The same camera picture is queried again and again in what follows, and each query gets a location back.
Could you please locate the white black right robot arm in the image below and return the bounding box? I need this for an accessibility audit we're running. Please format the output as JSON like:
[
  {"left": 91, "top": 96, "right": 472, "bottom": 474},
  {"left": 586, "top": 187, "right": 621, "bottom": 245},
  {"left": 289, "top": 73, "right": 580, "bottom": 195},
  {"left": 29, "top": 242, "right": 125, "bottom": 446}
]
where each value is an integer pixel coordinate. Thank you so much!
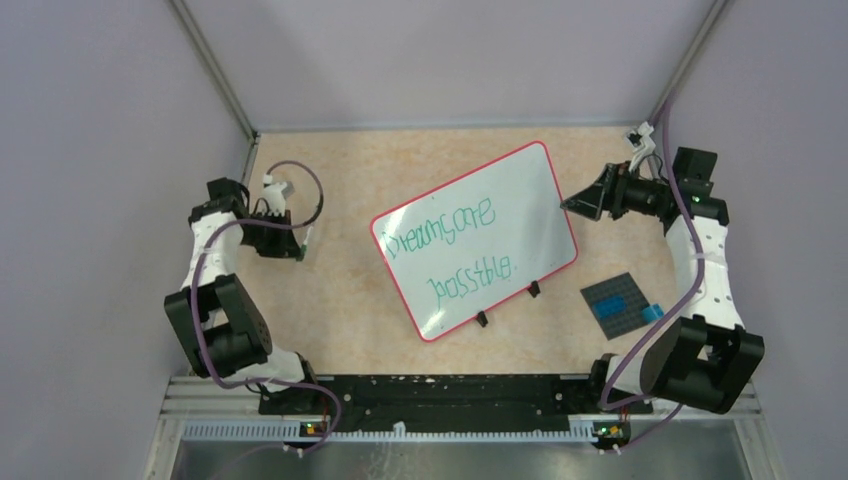
[{"left": 561, "top": 147, "right": 765, "bottom": 414}]

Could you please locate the aluminium frame rail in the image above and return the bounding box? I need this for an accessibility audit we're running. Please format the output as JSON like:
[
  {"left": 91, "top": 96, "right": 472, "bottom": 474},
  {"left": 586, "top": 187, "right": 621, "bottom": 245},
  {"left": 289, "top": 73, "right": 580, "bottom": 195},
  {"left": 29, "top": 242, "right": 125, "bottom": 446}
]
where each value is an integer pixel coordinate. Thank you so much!
[{"left": 143, "top": 374, "right": 786, "bottom": 479}]

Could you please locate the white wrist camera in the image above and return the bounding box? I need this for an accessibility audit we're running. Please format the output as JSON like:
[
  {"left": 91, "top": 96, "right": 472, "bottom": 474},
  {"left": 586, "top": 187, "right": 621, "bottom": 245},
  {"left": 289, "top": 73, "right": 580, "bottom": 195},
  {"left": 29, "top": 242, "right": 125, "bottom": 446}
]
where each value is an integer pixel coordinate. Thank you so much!
[
  {"left": 625, "top": 121, "right": 661, "bottom": 179},
  {"left": 260, "top": 174, "right": 295, "bottom": 216}
]

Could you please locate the black whiteboard clip upper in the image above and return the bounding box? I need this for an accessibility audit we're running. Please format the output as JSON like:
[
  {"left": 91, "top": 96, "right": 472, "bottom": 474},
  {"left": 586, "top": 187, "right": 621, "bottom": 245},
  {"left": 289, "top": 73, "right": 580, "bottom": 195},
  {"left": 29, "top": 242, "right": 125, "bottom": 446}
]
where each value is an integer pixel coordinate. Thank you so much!
[{"left": 527, "top": 280, "right": 541, "bottom": 298}]

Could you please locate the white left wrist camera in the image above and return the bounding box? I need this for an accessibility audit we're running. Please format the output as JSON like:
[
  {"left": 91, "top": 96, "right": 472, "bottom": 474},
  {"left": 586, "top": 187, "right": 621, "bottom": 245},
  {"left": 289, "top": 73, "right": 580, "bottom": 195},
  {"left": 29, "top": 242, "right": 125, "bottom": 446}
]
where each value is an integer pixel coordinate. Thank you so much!
[{"left": 260, "top": 174, "right": 295, "bottom": 216}]

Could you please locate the red-edged whiteboard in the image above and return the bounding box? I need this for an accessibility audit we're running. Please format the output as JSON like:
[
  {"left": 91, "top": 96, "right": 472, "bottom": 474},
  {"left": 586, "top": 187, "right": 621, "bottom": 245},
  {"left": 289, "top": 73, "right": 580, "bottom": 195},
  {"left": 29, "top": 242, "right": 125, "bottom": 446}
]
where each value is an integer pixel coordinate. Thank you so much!
[{"left": 369, "top": 141, "right": 578, "bottom": 342}]

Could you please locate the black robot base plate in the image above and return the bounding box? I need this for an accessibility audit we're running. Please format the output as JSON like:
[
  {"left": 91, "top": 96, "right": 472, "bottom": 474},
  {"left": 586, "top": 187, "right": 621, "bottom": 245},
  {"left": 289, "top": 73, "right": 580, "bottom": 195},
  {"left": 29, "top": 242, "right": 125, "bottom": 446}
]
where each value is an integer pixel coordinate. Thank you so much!
[{"left": 258, "top": 374, "right": 654, "bottom": 435}]

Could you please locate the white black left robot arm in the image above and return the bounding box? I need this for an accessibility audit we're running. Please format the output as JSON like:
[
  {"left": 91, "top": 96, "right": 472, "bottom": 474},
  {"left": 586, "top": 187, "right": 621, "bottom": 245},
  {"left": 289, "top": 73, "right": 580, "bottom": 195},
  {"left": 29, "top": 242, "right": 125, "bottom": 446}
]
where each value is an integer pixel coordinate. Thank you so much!
[{"left": 164, "top": 175, "right": 321, "bottom": 414}]

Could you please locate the black whiteboard clip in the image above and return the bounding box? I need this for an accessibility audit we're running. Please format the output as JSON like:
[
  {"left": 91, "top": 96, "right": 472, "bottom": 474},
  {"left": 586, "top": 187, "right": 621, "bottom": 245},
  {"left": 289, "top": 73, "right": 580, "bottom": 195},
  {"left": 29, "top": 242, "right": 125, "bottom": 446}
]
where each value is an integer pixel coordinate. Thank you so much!
[
  {"left": 527, "top": 280, "right": 541, "bottom": 298},
  {"left": 475, "top": 311, "right": 489, "bottom": 328}
]

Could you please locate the grey lego baseplate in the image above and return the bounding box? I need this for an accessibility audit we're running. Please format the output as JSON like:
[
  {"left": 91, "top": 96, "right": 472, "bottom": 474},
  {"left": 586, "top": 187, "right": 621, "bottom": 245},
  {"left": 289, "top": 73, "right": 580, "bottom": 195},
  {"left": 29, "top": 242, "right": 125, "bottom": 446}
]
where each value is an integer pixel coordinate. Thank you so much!
[{"left": 580, "top": 273, "right": 650, "bottom": 340}]

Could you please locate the white slotted cable duct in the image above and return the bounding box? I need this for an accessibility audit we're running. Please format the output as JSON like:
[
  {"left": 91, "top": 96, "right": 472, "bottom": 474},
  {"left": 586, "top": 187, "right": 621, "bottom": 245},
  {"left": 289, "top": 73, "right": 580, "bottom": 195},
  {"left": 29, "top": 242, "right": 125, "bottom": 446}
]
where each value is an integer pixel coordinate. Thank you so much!
[{"left": 182, "top": 420, "right": 597, "bottom": 443}]

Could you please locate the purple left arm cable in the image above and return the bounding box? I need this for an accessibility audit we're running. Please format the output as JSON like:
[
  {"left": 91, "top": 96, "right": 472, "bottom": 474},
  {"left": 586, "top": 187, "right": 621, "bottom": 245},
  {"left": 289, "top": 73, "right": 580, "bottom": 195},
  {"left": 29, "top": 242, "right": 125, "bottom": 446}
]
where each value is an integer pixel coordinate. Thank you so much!
[{"left": 190, "top": 160, "right": 344, "bottom": 458}]

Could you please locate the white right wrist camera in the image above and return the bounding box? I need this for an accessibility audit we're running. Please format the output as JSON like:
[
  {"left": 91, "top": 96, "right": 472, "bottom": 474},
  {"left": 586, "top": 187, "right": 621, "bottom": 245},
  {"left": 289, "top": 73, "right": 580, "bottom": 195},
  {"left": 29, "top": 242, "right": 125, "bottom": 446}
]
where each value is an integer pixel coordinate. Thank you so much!
[{"left": 625, "top": 121, "right": 661, "bottom": 179}]

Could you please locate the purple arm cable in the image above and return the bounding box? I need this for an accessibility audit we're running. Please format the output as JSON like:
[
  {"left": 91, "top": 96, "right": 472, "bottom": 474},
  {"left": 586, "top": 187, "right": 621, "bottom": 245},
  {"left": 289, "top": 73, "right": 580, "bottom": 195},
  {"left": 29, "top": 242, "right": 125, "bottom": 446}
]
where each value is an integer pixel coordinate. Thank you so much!
[
  {"left": 190, "top": 160, "right": 344, "bottom": 458},
  {"left": 598, "top": 92, "right": 708, "bottom": 455}
]

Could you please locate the green white marker pen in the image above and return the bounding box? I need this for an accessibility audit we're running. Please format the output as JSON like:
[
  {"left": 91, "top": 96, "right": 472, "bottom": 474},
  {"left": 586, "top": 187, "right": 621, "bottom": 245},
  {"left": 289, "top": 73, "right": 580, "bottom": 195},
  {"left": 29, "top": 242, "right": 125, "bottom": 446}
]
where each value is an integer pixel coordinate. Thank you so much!
[{"left": 300, "top": 226, "right": 314, "bottom": 249}]

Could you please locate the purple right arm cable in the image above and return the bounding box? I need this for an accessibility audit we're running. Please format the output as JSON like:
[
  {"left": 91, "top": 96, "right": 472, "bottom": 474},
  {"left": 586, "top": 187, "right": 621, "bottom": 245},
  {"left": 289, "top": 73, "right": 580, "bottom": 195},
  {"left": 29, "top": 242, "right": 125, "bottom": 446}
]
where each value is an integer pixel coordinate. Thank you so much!
[{"left": 598, "top": 92, "right": 708, "bottom": 455}]

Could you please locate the light blue lego brick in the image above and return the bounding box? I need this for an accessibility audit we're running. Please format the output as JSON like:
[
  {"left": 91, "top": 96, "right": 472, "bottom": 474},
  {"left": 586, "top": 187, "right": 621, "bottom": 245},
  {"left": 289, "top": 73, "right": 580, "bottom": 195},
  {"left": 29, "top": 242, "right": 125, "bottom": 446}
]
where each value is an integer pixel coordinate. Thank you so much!
[{"left": 641, "top": 304, "right": 665, "bottom": 324}]

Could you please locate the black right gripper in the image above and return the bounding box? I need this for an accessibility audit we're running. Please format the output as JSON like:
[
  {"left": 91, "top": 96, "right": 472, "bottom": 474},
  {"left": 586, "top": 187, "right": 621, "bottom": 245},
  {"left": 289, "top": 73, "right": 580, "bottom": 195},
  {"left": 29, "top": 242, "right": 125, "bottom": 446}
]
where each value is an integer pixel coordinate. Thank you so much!
[{"left": 562, "top": 161, "right": 674, "bottom": 221}]

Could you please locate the black whiteboard clip lower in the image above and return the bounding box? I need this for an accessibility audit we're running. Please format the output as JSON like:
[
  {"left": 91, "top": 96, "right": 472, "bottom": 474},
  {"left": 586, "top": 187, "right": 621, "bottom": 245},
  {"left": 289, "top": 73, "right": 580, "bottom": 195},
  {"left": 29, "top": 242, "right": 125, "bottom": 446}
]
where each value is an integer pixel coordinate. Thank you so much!
[{"left": 475, "top": 311, "right": 489, "bottom": 328}]

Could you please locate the blue lego brick on plate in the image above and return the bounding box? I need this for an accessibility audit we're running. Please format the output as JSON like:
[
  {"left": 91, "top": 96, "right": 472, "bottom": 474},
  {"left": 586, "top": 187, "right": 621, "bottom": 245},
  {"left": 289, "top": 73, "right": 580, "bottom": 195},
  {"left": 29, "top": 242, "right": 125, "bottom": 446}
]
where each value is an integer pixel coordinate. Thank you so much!
[{"left": 592, "top": 296, "right": 627, "bottom": 319}]

